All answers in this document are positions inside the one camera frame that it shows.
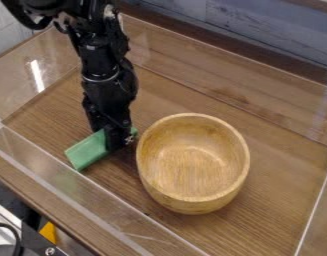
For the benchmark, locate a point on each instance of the yellow label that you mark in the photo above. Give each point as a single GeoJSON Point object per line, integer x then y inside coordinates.
{"type": "Point", "coordinates": [49, 232]}

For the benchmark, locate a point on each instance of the clear acrylic tray wall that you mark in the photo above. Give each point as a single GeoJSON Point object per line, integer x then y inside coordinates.
{"type": "Point", "coordinates": [273, 100]}

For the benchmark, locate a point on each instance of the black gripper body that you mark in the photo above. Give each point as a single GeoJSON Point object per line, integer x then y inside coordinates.
{"type": "Point", "coordinates": [113, 94]}

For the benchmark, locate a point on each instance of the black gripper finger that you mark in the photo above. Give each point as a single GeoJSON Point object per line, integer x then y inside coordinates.
{"type": "Point", "coordinates": [118, 136]}
{"type": "Point", "coordinates": [96, 118]}

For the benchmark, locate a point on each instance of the brown wooden bowl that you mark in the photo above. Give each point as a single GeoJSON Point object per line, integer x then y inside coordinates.
{"type": "Point", "coordinates": [193, 160]}

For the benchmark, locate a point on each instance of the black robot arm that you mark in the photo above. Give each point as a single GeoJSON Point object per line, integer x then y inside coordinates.
{"type": "Point", "coordinates": [92, 23]}

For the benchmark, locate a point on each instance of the green rectangular block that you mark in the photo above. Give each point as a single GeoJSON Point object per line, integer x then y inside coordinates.
{"type": "Point", "coordinates": [96, 147]}

